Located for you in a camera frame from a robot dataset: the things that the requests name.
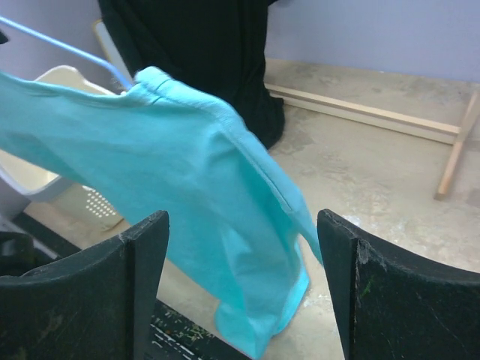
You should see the cream plastic laundry basket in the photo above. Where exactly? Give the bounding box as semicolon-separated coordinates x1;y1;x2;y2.
1;65;123;231

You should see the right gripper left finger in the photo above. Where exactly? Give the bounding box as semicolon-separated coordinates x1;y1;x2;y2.
1;211;170;359

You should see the teal t shirt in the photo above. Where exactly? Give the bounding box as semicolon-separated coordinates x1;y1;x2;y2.
1;67;321;359

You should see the wooden clothes rack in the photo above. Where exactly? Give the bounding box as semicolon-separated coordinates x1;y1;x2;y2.
265;84;479;200

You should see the black t shirt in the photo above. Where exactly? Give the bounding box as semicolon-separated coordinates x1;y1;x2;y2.
98;0;285;149

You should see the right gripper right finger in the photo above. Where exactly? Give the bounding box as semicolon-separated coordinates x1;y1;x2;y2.
317;209;479;359

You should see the small framed whiteboard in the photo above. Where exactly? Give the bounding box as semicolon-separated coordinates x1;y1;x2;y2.
93;20;134;85

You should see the light blue wire hanger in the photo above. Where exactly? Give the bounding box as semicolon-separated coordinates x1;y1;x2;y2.
1;16;133;90

